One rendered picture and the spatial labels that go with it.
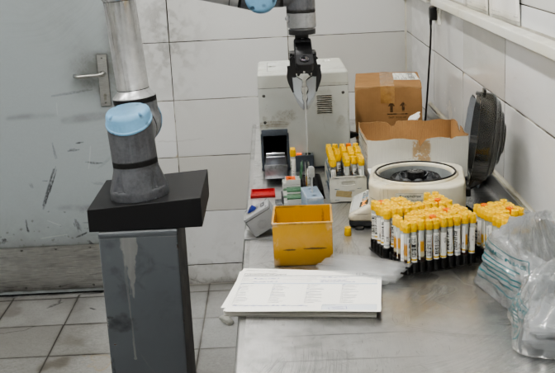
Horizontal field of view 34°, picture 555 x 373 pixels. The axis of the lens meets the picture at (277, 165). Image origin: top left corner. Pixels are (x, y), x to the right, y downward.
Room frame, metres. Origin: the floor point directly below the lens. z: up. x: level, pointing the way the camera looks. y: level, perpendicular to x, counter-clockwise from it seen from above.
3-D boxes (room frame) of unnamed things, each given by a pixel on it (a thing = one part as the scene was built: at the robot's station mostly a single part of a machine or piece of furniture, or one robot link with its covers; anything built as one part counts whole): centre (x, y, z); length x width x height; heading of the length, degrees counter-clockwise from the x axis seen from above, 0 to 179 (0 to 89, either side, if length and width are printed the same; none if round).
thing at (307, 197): (2.13, -0.08, 0.92); 0.10 x 0.07 x 0.10; 6
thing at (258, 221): (2.13, 0.03, 0.92); 0.13 x 0.07 x 0.08; 90
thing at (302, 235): (1.97, -0.05, 0.93); 0.13 x 0.13 x 0.10; 87
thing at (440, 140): (2.57, -0.39, 0.95); 0.29 x 0.25 x 0.15; 90
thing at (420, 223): (1.83, -0.29, 0.93); 0.02 x 0.02 x 0.11
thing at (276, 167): (2.67, 0.00, 0.92); 0.21 x 0.07 x 0.05; 0
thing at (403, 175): (2.20, -0.34, 0.97); 0.15 x 0.15 x 0.07
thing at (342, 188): (2.47, -0.19, 0.91); 0.20 x 0.10 x 0.07; 0
